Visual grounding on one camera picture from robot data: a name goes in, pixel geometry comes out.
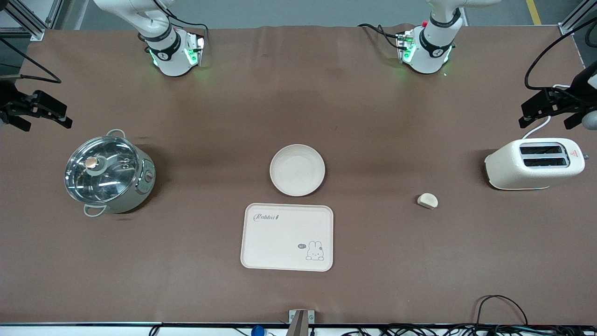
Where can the blue round knob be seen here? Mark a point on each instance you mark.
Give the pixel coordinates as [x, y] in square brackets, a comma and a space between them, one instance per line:
[257, 331]

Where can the aluminium frame profile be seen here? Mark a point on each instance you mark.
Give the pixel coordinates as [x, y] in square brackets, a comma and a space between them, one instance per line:
[576, 16]
[32, 25]

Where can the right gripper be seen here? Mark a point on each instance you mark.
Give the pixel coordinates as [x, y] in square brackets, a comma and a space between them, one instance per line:
[8, 101]

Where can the beige rabbit print tray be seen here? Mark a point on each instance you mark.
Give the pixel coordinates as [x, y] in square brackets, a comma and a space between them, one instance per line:
[280, 242]

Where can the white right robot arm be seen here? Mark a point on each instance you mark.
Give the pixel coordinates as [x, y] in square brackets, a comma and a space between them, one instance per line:
[163, 46]

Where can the round beige plate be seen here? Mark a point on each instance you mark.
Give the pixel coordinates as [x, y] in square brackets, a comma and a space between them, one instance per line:
[297, 170]

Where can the glass pot lid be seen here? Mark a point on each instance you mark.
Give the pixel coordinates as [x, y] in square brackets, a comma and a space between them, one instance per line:
[107, 177]

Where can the small white steamed bun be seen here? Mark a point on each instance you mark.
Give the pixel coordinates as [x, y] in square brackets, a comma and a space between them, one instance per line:
[427, 201]

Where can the brown table mat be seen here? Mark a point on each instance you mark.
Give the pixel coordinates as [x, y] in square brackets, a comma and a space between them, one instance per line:
[298, 93]

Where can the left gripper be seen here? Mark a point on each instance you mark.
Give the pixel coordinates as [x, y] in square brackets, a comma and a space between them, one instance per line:
[579, 93]

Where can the cream two-slot toaster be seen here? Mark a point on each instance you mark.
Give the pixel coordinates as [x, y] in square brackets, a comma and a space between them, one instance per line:
[508, 168]

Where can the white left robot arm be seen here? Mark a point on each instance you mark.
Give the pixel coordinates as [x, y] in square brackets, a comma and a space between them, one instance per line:
[431, 46]

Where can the grey metal camera bracket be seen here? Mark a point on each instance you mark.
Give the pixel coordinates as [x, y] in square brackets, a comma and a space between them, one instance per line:
[301, 322]

